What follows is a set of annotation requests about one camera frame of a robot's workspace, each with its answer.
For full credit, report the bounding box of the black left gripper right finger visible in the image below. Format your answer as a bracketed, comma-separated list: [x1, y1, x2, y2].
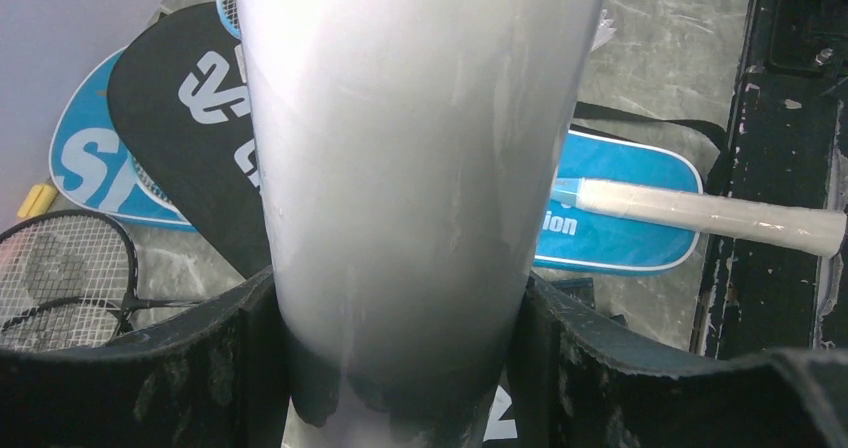
[506, 275, 847, 447]

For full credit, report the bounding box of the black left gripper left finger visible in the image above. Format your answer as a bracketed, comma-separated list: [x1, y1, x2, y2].
[1, 270, 290, 447]

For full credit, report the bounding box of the white shuttlecock tube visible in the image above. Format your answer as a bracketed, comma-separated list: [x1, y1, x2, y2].
[237, 0, 603, 447]

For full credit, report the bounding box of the black badminton racket right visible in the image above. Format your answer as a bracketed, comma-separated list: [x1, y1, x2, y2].
[1, 297, 132, 353]

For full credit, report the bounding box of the black badminton racket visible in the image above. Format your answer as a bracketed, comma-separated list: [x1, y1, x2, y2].
[1, 209, 197, 334]
[1, 297, 132, 353]

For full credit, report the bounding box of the black badminton racket left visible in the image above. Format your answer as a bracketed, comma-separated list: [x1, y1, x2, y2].
[1, 209, 197, 334]

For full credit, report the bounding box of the blue white badminton racket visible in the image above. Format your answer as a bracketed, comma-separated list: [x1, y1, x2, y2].
[236, 0, 846, 258]

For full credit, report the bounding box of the blue racket cover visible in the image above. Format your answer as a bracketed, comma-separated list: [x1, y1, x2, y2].
[49, 52, 702, 275]

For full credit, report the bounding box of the black racket cover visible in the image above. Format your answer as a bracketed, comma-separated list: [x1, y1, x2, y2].
[107, 3, 271, 279]

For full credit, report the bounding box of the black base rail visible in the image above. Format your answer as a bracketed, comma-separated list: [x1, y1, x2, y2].
[690, 0, 847, 359]

